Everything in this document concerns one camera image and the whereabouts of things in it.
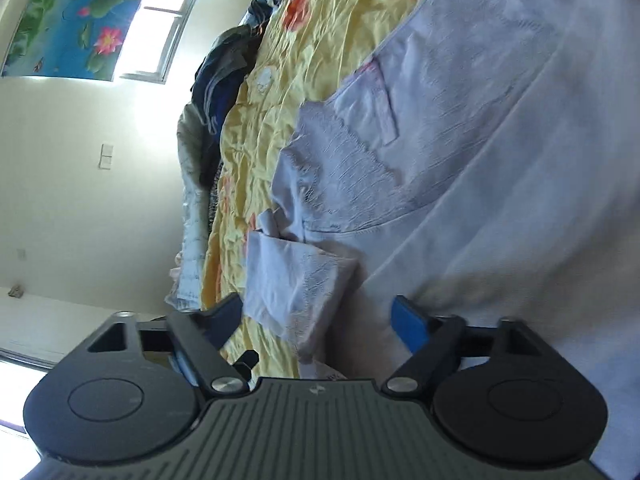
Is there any lotus wall poster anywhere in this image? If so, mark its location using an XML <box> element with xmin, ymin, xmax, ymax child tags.
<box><xmin>0</xmin><ymin>0</ymin><xmax>162</xmax><ymax>82</ymax></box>

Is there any yellow floral bedsheet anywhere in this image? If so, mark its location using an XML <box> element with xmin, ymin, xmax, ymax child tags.
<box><xmin>199</xmin><ymin>0</ymin><xmax>451</xmax><ymax>377</ymax></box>

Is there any white small garment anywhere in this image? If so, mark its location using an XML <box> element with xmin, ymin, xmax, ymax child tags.
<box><xmin>242</xmin><ymin>0</ymin><xmax>640</xmax><ymax>382</ymax></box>

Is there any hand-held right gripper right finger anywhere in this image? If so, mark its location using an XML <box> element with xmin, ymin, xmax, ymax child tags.
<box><xmin>381</xmin><ymin>295</ymin><xmax>549</xmax><ymax>397</ymax></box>

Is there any bright window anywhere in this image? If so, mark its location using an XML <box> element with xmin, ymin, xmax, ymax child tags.
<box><xmin>0</xmin><ymin>347</ymin><xmax>53</xmax><ymax>466</ymax></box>

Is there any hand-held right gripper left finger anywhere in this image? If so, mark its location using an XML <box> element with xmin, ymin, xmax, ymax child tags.
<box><xmin>86</xmin><ymin>291</ymin><xmax>251</xmax><ymax>400</ymax></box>

